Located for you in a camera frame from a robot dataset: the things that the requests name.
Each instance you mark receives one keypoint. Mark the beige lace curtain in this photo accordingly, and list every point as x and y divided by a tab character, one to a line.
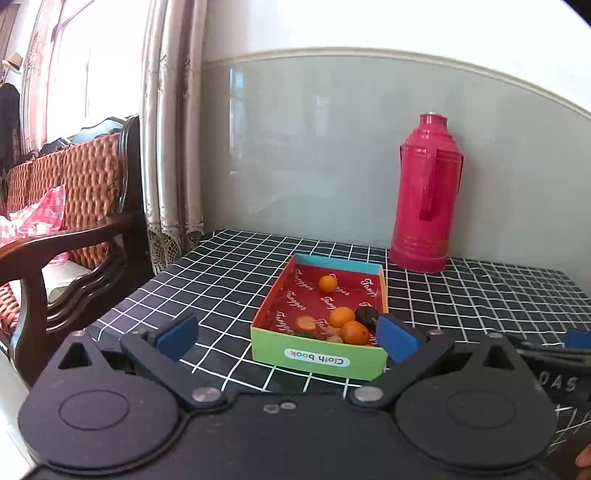
173	138

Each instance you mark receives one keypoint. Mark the small orange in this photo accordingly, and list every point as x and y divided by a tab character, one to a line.
328	283
341	316
354	333

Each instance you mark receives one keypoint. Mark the red thermos flask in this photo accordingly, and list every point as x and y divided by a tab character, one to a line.
422	194

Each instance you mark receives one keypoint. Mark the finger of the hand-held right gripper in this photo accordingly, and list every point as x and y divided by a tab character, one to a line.
577	339

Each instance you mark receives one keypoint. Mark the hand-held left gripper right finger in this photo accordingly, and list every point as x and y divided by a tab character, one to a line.
393	339

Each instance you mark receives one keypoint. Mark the black white checkered tablecloth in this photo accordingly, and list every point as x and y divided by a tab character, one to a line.
221	277

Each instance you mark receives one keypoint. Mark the wooden rattan sofa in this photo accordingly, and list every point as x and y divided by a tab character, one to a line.
92	184

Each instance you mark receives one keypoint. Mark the beige hat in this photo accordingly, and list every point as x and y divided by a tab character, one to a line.
14	62

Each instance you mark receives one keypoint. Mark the person's right hand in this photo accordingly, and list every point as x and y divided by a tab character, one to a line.
585	457

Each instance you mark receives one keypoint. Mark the dark hanging garment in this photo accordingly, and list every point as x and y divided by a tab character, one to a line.
8	124

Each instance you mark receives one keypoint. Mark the colourful cardboard box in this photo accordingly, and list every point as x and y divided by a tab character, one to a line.
318	357

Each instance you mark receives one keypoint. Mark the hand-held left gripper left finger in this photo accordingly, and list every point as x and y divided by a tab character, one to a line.
178	334

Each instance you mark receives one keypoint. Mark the brown oval fruit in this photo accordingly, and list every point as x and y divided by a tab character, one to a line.
305	324

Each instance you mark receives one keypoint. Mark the pink checkered cloth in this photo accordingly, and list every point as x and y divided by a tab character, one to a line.
37	214

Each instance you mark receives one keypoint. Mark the white seat cushion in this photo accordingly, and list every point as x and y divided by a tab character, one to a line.
55	284

